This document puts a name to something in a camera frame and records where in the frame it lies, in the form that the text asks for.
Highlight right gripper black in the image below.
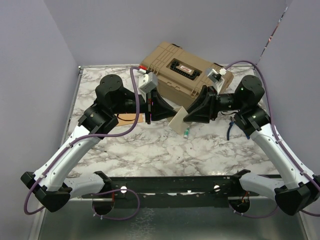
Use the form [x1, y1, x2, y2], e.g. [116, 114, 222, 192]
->
[182, 85, 245, 123]

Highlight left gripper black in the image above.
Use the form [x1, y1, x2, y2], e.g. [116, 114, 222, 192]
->
[112, 86, 179, 125]

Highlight brown paper envelope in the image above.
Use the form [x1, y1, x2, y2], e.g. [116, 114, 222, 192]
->
[116, 113, 136, 127]

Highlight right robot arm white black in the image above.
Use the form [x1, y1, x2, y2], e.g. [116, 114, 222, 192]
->
[183, 75, 320, 216]

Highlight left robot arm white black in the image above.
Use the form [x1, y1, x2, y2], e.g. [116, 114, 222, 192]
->
[20, 71, 176, 215]

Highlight green white glue stick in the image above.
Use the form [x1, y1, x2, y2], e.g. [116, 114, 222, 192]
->
[183, 127, 190, 139]

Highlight tan plastic tool case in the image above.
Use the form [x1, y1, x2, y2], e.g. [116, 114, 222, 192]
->
[140, 41, 223, 109]

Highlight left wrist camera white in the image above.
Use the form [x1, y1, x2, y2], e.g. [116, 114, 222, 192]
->
[138, 65, 158, 96]

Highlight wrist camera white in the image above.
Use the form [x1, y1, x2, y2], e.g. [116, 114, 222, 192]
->
[205, 67, 227, 94]
[138, 65, 158, 96]

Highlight blue handled pliers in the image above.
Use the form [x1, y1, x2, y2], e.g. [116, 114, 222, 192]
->
[226, 117, 250, 141]

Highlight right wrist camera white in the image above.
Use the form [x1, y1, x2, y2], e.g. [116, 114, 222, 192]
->
[205, 67, 227, 94]

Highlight black mounting base rail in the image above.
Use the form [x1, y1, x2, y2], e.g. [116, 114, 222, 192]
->
[84, 175, 257, 211]

